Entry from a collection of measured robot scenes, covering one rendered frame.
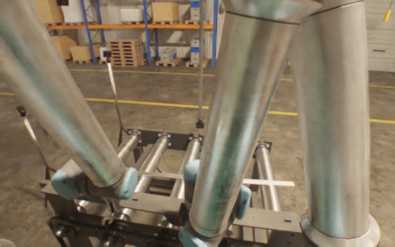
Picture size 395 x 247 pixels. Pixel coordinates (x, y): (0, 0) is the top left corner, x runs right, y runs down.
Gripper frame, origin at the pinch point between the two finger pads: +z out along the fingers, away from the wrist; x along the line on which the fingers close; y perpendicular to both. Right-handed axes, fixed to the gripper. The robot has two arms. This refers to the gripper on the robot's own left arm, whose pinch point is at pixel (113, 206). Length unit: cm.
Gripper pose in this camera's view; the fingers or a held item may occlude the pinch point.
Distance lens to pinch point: 95.9
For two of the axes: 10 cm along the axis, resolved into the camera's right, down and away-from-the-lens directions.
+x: -9.9, -0.8, 1.4
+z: -0.1, 8.8, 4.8
